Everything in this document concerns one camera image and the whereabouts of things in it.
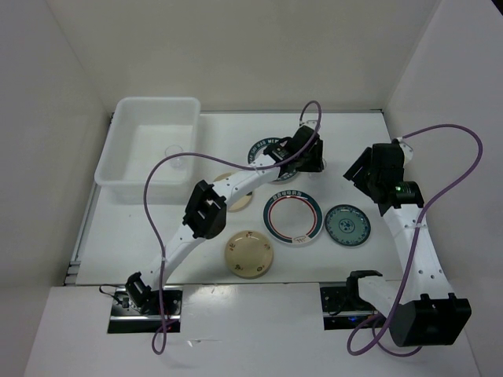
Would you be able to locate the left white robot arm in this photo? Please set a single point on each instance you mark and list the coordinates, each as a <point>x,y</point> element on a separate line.
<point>206,211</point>

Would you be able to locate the white plate red green rim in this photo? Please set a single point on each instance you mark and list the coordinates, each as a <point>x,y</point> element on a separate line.
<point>293,217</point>

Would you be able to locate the clear glass cup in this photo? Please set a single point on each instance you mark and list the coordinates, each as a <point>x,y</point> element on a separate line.
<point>176,161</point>
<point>318,175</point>

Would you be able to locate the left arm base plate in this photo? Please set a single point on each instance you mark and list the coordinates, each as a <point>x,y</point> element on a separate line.
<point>126,318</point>

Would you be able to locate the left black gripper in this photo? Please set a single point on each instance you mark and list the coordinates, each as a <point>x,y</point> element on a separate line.
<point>316,163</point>

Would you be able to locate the beige plate with black patch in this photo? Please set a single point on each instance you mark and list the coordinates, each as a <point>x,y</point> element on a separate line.
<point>242,202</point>

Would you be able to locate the beige plate with red marks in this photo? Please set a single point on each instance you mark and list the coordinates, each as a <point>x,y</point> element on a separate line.
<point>248,254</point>

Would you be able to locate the teal patterned small plate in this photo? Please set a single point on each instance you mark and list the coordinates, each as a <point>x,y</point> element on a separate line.
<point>347,225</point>

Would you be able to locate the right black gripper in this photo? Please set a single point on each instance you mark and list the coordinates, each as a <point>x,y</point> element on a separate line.
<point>365,159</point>

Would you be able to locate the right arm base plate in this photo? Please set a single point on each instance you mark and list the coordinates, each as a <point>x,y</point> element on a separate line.
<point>338,311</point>

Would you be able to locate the white plastic bin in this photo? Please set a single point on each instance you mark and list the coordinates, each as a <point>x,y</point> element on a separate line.
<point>141,129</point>

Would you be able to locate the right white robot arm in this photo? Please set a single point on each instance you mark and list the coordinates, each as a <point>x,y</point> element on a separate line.
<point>423,310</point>

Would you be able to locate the white plate dark green rim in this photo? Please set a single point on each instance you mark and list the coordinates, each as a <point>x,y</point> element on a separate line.
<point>258,148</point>

